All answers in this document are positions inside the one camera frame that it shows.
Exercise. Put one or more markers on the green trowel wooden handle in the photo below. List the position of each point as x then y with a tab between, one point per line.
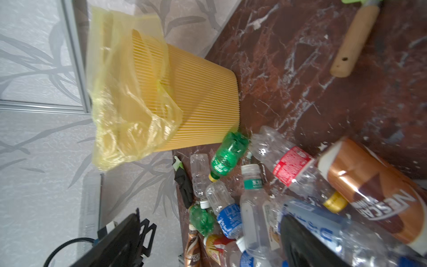
355	39

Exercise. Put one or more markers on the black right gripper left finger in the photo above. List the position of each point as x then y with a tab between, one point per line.
127	245

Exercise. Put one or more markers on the clear bottle white cap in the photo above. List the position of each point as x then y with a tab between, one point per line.
200	171

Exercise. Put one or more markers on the yellow plastic bin liner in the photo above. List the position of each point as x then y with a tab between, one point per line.
128	79

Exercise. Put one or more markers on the clear bottle red label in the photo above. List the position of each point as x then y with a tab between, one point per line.
295	168

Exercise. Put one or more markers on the green plastic soda bottle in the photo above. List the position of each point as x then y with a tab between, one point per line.
232	149

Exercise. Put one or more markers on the brown Nescafe coffee bottle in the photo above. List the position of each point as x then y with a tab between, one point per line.
378	191

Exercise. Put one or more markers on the crushed green plastic bottle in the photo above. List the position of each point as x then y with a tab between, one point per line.
202	220

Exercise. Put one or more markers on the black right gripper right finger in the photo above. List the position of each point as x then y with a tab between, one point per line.
303	249

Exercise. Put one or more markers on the soda water bottle blue label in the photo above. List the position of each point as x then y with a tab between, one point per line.
354	243

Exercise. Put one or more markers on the yellow tea bottle red label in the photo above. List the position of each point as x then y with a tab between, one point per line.
215	245

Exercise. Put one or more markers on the clear bottle green label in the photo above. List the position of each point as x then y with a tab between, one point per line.
255	205

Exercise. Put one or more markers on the aluminium frame rail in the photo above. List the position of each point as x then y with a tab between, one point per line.
42	61

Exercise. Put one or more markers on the clear bottle blue label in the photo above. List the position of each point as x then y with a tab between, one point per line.
226	210

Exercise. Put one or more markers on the yellow ribbed waste bin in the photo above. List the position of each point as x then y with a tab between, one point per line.
180	100

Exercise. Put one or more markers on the clear bottle blue cap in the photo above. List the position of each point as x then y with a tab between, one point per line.
233	257

